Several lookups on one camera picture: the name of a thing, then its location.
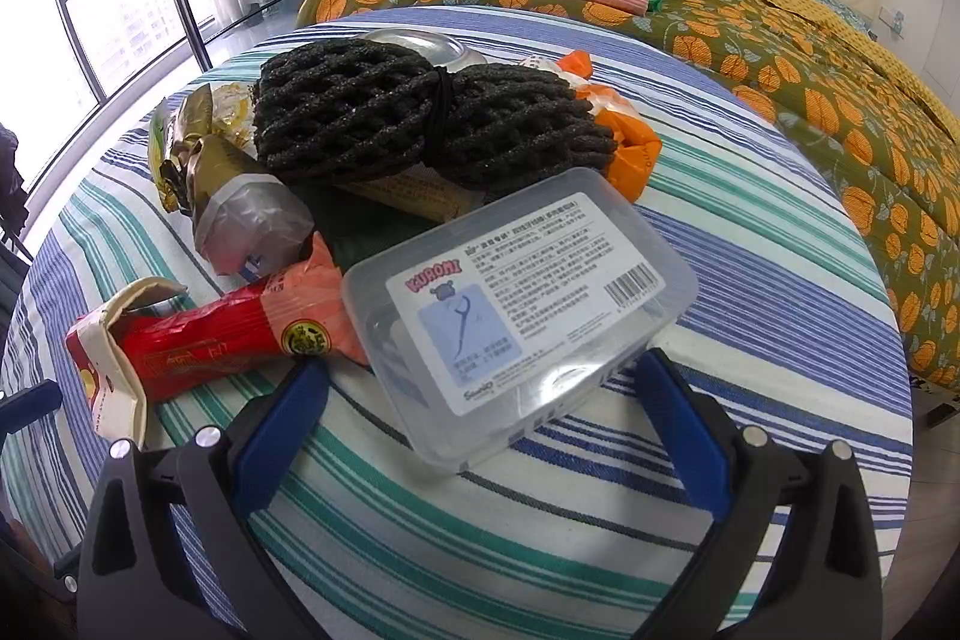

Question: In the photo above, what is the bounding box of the red snack wrapper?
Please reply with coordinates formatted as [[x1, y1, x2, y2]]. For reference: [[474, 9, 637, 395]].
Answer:
[[114, 234, 368, 403]]

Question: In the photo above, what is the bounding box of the gold foil wrapper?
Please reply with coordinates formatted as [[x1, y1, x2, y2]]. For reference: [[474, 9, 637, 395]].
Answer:
[[158, 84, 317, 281]]

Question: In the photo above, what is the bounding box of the yellow snack bag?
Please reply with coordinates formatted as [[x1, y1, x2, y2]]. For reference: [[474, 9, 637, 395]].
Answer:
[[148, 83, 257, 211]]

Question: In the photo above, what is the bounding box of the clear plastic floss box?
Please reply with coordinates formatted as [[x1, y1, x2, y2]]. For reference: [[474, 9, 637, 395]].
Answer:
[[343, 169, 698, 473]]

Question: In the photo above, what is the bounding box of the beige cracker packet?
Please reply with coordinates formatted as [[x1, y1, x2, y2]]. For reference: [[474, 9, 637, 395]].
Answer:
[[347, 164, 485, 223]]

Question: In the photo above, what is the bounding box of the orange snack wrapper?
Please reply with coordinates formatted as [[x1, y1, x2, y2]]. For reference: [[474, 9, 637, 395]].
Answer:
[[553, 50, 662, 203]]

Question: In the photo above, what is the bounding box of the crushed red soda can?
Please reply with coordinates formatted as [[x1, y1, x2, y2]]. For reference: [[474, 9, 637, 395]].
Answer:
[[364, 28, 487, 73]]

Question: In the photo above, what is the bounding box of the striped blue green tablecloth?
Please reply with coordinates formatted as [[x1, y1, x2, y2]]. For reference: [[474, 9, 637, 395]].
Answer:
[[2, 7, 913, 638]]

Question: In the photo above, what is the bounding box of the orange floral green quilt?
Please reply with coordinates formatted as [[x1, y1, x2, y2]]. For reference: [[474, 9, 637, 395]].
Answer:
[[298, 0, 958, 388]]

